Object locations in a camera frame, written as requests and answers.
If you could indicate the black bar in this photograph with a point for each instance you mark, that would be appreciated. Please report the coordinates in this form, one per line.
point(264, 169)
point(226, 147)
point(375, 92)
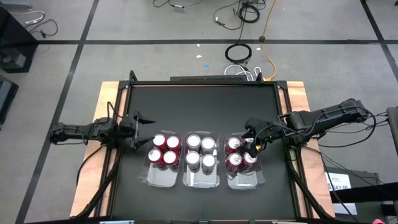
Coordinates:
point(373, 191)

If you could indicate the clear plastic bin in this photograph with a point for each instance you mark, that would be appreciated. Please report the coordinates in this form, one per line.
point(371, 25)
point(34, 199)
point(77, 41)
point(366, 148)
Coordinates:
point(245, 179)
point(202, 179)
point(161, 177)

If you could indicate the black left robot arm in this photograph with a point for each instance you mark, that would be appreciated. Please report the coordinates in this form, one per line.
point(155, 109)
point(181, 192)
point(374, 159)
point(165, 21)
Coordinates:
point(77, 130)

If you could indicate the dark flat case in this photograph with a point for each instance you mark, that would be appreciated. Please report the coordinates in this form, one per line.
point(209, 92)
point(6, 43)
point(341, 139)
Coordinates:
point(6, 96)

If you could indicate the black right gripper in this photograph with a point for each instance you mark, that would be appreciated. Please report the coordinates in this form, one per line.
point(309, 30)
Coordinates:
point(261, 130)

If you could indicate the black power strip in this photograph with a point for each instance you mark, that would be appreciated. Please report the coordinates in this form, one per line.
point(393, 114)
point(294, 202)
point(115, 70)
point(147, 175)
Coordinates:
point(205, 78)

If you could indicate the red Fanta can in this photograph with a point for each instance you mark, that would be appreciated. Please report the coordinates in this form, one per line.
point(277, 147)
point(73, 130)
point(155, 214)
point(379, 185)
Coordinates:
point(154, 155)
point(173, 141)
point(159, 140)
point(169, 157)

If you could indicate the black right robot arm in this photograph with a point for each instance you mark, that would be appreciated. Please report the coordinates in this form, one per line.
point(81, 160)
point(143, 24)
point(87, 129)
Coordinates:
point(326, 116)

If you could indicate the black cabinet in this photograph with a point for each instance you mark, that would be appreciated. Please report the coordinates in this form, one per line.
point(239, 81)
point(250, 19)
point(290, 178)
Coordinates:
point(15, 37)

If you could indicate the pink object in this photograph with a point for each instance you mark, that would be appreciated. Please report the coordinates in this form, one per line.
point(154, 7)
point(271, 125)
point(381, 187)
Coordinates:
point(378, 221)

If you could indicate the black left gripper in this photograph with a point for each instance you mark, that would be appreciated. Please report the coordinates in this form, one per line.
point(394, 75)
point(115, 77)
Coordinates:
point(132, 132)

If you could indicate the grey power adapter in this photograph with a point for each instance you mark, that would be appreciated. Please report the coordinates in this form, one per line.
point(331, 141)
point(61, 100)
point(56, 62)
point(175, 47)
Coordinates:
point(179, 8)

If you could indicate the grey red Spindrift can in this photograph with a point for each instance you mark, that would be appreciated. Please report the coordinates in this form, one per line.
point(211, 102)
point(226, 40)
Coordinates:
point(208, 143)
point(208, 160)
point(193, 157)
point(193, 142)

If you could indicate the small black ball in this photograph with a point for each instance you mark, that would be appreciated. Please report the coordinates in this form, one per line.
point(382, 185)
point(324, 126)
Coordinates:
point(262, 38)

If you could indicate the black diagonal frame strut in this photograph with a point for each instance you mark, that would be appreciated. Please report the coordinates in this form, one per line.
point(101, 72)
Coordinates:
point(311, 202)
point(99, 191)

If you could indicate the black box white label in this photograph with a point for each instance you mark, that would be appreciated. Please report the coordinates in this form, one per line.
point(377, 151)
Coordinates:
point(339, 182)

